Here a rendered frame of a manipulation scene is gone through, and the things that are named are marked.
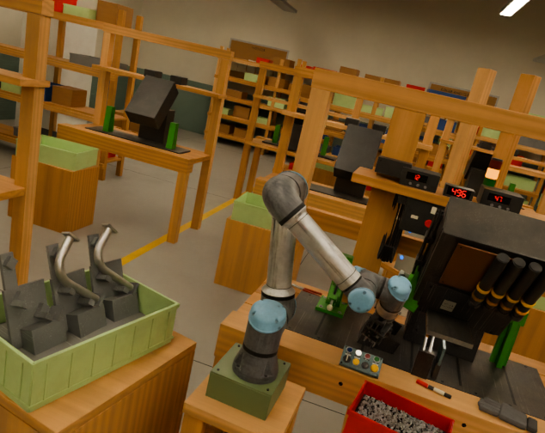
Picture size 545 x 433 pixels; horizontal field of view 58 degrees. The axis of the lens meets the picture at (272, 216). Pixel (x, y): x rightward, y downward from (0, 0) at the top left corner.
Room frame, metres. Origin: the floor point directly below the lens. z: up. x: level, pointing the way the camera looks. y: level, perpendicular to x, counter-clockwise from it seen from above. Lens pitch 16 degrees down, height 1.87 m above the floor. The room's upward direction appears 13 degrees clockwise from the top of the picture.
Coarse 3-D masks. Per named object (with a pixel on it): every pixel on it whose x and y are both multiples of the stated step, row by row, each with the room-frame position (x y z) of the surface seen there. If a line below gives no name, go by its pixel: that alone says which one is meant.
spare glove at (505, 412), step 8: (480, 400) 1.59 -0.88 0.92; (488, 400) 1.60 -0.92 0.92; (480, 408) 1.55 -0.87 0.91; (488, 408) 1.55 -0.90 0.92; (496, 408) 1.56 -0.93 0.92; (504, 408) 1.57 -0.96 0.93; (512, 408) 1.58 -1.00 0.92; (496, 416) 1.53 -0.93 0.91; (504, 416) 1.52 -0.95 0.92; (512, 416) 1.53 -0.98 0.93; (520, 416) 1.54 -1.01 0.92; (512, 424) 1.51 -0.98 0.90; (520, 424) 1.50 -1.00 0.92; (528, 424) 1.50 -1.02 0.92; (536, 424) 1.51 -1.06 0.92; (536, 432) 1.49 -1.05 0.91
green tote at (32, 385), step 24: (48, 288) 1.66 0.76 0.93; (144, 288) 1.79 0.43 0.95; (0, 312) 1.50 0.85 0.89; (144, 312) 1.79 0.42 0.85; (168, 312) 1.68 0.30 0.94; (96, 336) 1.38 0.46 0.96; (120, 336) 1.47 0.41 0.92; (144, 336) 1.58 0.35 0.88; (168, 336) 1.70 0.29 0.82; (0, 360) 1.25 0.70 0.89; (24, 360) 1.20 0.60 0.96; (48, 360) 1.22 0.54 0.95; (72, 360) 1.30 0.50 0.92; (96, 360) 1.39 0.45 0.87; (120, 360) 1.49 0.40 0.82; (0, 384) 1.25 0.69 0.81; (24, 384) 1.20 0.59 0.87; (48, 384) 1.24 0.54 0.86; (72, 384) 1.31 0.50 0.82; (24, 408) 1.19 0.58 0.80
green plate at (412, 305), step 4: (416, 268) 1.87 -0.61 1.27; (416, 272) 1.82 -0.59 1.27; (412, 276) 1.85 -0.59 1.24; (416, 276) 1.81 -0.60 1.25; (412, 280) 1.82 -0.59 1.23; (416, 280) 1.83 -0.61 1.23; (412, 284) 1.83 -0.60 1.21; (412, 288) 1.83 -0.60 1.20; (412, 292) 1.83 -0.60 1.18; (412, 296) 1.82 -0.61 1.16; (408, 300) 1.83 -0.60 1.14; (412, 300) 1.82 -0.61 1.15; (404, 304) 1.83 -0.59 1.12; (408, 304) 1.83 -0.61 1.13; (412, 304) 1.82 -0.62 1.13; (416, 304) 1.82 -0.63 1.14; (408, 308) 1.82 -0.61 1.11; (412, 308) 1.82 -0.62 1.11; (416, 308) 1.82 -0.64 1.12
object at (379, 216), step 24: (312, 96) 2.33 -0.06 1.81; (312, 120) 2.33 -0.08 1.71; (408, 120) 2.23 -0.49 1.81; (312, 144) 2.32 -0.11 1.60; (384, 144) 2.25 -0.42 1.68; (408, 144) 2.22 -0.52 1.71; (312, 168) 2.34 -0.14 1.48; (384, 192) 2.23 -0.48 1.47; (384, 216) 2.22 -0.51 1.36; (360, 240) 2.24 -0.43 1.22; (360, 264) 2.23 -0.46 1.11
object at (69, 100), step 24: (72, 0) 6.95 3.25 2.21; (96, 24) 6.44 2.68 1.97; (120, 24) 6.42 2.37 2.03; (0, 48) 6.72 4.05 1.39; (120, 48) 6.46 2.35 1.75; (96, 72) 6.42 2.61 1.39; (0, 96) 6.71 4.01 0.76; (48, 96) 6.70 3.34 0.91; (72, 96) 6.64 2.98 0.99; (120, 168) 6.84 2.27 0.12
